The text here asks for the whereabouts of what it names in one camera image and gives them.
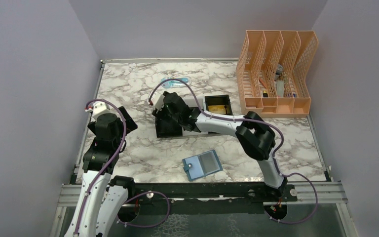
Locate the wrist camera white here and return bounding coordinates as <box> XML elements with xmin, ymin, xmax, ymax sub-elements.
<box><xmin>152</xmin><ymin>94</ymin><xmax>164</xmax><ymax>115</ymax></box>
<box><xmin>91</xmin><ymin>101</ymin><xmax>111</xmax><ymax>121</ymax></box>

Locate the black tray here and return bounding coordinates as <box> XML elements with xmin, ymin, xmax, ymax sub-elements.
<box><xmin>204</xmin><ymin>95</ymin><xmax>233</xmax><ymax>116</ymax></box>
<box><xmin>155</xmin><ymin>116</ymin><xmax>183</xmax><ymax>138</ymax></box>

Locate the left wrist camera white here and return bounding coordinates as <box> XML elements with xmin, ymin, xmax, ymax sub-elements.
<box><xmin>91</xmin><ymin>101</ymin><xmax>111</xmax><ymax>121</ymax></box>

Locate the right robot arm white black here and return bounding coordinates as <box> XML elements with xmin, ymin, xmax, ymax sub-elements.
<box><xmin>149</xmin><ymin>92</ymin><xmax>287</xmax><ymax>201</ymax></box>

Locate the black right tray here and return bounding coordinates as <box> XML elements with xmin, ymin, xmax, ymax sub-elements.
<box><xmin>204</xmin><ymin>95</ymin><xmax>233</xmax><ymax>116</ymax></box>

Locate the gold card in right tray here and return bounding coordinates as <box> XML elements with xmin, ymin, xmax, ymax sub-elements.
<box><xmin>208</xmin><ymin>105</ymin><xmax>227</xmax><ymax>115</ymax></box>

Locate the black left tray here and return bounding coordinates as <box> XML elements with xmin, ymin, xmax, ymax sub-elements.
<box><xmin>155</xmin><ymin>116</ymin><xmax>183</xmax><ymax>138</ymax></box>

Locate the blue leather card holder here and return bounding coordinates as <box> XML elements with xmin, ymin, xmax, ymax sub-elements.
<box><xmin>182</xmin><ymin>150</ymin><xmax>223</xmax><ymax>182</ymax></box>

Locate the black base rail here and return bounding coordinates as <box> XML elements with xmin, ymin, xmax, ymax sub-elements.
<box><xmin>110</xmin><ymin>181</ymin><xmax>298</xmax><ymax>202</ymax></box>

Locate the grey item in organizer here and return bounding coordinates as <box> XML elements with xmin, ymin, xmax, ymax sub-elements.
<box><xmin>275</xmin><ymin>80</ymin><xmax>285</xmax><ymax>98</ymax></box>

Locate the white middle tray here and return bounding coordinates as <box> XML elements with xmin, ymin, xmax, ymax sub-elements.
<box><xmin>182</xmin><ymin>96</ymin><xmax>208</xmax><ymax>137</ymax></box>

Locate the blue blister pack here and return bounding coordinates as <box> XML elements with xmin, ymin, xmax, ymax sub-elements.
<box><xmin>161</xmin><ymin>77</ymin><xmax>191</xmax><ymax>89</ymax></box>

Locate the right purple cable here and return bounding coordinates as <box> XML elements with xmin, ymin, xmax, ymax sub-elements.
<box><xmin>148</xmin><ymin>78</ymin><xmax>319</xmax><ymax>226</ymax></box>

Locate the orange plastic file organizer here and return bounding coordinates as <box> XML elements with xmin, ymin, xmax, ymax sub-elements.
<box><xmin>236</xmin><ymin>30</ymin><xmax>318</xmax><ymax>119</ymax></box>

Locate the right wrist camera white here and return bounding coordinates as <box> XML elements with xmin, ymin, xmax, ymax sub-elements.
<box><xmin>152</xmin><ymin>94</ymin><xmax>164</xmax><ymax>115</ymax></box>

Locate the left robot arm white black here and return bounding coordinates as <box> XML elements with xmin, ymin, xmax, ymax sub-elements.
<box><xmin>64</xmin><ymin>102</ymin><xmax>137</xmax><ymax>237</ymax></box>

